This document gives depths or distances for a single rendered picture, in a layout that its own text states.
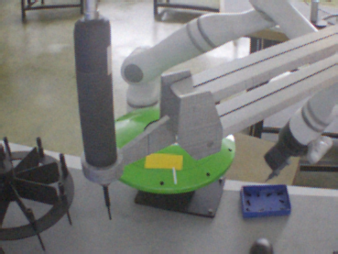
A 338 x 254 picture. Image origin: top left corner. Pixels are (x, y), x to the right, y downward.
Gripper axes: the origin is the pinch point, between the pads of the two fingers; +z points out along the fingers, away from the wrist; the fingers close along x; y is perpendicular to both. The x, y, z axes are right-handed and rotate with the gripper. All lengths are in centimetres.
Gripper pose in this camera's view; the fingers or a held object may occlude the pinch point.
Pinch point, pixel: (268, 178)
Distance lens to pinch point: 97.9
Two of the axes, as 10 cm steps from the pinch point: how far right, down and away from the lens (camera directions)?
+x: -7.3, 3.8, -5.6
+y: -6.0, -7.6, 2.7
